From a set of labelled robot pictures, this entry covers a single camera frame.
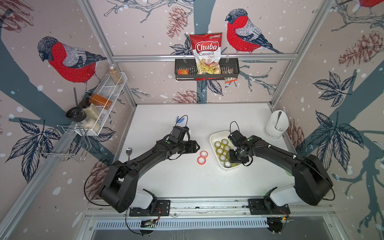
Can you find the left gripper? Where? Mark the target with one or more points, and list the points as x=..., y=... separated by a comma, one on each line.
x=192, y=146

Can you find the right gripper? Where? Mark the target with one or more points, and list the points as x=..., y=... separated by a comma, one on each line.
x=233, y=160

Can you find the red tape roll back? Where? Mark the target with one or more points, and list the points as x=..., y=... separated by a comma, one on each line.
x=204, y=154

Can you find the red tape roll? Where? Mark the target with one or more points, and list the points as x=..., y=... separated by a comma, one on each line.
x=204, y=154
x=201, y=161

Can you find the yellow transparent tape roll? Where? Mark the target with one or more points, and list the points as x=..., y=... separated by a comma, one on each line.
x=217, y=144
x=226, y=148
x=222, y=158
x=219, y=151
x=225, y=142

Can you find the red tape roll front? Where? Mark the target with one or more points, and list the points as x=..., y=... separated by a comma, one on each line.
x=201, y=161

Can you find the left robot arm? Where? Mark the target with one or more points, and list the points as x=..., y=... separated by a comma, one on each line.
x=119, y=188

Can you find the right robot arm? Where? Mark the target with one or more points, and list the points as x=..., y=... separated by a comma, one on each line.
x=311, y=180

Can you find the white storage box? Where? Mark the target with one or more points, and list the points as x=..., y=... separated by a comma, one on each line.
x=218, y=137

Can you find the blue tape cutter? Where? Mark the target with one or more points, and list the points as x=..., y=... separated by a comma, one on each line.
x=180, y=120

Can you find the white utensil holder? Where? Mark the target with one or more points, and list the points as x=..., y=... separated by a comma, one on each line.
x=277, y=124

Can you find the metal spoon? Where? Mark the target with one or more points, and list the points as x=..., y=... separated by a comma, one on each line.
x=129, y=152

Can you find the Chuba cassava chips bag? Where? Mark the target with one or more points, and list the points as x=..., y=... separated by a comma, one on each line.
x=207, y=52

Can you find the glass spice jar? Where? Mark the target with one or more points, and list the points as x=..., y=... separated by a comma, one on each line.
x=115, y=74

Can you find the orange sauce bottle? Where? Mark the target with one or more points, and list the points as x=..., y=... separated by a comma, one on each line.
x=101, y=101

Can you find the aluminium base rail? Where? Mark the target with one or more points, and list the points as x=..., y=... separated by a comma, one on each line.
x=213, y=207

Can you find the black wall basket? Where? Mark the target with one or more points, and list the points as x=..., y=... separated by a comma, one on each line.
x=189, y=70

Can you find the white wire shelf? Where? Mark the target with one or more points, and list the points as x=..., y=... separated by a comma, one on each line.
x=97, y=117

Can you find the chrome wire rack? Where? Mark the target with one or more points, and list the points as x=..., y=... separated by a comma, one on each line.
x=74, y=143

